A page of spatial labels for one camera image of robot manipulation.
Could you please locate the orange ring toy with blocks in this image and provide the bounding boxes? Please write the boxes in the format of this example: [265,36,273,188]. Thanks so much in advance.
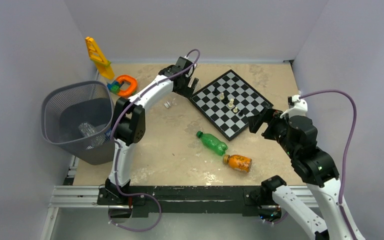
[107,75,138,98]

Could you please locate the green plastic bottle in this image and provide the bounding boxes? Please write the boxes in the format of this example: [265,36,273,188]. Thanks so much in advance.
[196,131,228,156]

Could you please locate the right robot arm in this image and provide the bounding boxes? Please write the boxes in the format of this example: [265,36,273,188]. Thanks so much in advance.
[248,108,364,240]

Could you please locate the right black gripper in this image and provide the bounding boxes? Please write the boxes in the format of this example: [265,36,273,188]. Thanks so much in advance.
[246,104,298,158]

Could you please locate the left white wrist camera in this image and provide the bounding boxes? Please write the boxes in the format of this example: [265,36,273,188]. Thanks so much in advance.
[175,56,194,71]

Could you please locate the purple cable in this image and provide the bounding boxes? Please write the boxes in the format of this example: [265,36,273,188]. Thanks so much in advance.
[261,89,359,240]
[107,48,201,233]

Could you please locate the black chess piece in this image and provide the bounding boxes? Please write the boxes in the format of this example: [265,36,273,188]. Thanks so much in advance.
[223,97,230,104]
[213,87,219,96]

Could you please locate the yellow toy ladder piece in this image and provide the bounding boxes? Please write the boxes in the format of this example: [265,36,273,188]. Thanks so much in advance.
[85,36,115,80]

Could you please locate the large clear plastic bottle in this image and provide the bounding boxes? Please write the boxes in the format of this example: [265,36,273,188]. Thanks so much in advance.
[78,122,98,138]

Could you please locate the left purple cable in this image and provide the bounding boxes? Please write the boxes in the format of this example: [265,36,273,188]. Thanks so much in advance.
[107,48,201,233]

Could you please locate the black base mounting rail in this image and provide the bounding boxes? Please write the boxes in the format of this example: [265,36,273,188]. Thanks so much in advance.
[97,185,282,221]

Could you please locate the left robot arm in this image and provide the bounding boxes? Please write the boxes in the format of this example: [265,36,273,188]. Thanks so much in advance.
[105,62,198,205]

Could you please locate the black chess piece middle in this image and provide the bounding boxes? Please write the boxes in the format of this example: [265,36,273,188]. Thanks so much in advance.
[223,97,230,104]

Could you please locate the grey mesh waste bin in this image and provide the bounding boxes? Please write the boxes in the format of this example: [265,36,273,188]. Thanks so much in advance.
[41,80,114,165]

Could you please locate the black chess piece far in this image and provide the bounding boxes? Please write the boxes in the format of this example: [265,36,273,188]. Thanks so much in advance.
[213,87,219,96]

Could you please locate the pepsi labelled clear bottle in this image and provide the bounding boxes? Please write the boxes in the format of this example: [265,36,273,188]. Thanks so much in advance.
[91,129,111,148]

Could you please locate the white chess queen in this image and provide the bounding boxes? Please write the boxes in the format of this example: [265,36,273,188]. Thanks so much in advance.
[228,98,235,109]

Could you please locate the orange juice bottle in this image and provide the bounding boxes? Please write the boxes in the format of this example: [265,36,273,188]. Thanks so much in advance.
[223,154,252,173]

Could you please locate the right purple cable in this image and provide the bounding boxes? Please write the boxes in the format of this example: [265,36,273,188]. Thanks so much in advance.
[261,89,359,240]

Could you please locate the black and white chessboard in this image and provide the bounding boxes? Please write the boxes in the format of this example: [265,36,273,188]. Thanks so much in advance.
[189,69,273,141]

